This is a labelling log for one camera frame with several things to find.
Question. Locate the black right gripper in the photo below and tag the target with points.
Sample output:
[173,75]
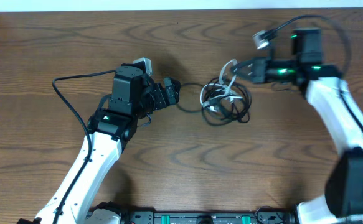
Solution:
[258,70]

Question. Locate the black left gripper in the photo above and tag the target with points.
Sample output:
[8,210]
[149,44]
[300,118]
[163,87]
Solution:
[170,89]

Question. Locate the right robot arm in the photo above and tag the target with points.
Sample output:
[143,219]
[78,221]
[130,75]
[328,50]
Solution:
[324,88]

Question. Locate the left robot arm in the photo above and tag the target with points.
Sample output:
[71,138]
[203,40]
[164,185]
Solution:
[135,95]

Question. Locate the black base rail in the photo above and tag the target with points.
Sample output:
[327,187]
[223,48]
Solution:
[200,217]

